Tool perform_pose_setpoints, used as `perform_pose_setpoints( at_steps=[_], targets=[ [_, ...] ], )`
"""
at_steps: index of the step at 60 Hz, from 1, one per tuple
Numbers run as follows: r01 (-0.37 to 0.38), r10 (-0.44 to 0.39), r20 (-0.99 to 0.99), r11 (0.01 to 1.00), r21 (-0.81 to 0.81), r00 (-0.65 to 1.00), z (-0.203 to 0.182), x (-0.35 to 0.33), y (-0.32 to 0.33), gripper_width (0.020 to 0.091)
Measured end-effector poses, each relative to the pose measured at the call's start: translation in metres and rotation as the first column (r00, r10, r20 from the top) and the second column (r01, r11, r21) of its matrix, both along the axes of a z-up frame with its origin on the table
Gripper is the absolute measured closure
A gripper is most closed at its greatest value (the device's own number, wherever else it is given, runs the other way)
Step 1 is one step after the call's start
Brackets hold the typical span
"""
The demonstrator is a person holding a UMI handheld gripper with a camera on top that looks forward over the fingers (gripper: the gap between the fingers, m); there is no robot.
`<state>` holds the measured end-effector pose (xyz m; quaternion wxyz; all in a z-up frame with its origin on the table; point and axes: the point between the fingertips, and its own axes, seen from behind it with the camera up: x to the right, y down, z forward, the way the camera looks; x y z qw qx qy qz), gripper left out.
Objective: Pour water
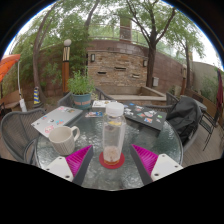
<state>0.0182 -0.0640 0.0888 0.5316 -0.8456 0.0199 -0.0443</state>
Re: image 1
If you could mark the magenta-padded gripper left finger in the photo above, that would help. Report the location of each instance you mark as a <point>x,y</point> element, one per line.
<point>78,160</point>

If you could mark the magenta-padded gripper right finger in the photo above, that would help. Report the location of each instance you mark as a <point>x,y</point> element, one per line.
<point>145,160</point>

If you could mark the clear plastic bottle white cap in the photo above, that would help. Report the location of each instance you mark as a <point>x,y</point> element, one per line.
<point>114,133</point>

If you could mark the flat round red coaster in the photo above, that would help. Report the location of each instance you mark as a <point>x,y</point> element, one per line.
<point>103,162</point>

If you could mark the beige ribbed mug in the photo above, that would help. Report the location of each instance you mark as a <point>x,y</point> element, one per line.
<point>61,140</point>

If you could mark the black laptop with stickers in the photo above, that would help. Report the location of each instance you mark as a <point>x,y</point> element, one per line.
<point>146,116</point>

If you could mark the silver laptop with stickers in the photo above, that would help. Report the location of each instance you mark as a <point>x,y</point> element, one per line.
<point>56,116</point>

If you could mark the colourful sticker sheet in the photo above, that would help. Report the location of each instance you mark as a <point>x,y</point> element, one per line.
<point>94,114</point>

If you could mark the white booklet with stickers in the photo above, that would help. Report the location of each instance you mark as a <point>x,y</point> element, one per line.
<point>98,105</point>

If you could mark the black jacket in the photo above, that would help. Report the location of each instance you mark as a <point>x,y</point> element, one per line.
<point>185,115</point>

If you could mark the black metal chair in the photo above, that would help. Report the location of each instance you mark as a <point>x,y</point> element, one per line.
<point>210,123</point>

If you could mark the green plant in blue pot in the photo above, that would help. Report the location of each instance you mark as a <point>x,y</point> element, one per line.
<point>81,85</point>

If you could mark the yellow blue striped cone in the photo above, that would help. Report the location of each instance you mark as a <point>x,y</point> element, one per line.
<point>36,96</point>

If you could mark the wooden bench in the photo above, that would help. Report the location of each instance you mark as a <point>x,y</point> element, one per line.
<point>11,98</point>

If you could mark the dark forked trunk tree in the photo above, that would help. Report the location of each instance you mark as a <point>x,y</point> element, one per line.
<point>151,66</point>

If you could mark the maroon closed umbrella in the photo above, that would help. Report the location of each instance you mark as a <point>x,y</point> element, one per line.
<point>220,90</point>

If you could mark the pale leaning trunk tree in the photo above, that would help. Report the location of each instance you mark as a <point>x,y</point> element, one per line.
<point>36,66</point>

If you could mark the orange canopy on white pole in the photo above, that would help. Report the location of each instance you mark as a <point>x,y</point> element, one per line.
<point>8,65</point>

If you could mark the grey wall box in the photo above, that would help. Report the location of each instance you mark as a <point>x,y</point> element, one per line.
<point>155,81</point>

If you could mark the brown lamp post with globe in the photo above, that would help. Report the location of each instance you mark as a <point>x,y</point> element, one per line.
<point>66,76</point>

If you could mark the black wall lamp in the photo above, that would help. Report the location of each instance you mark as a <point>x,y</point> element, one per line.
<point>145,63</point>
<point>93,57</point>

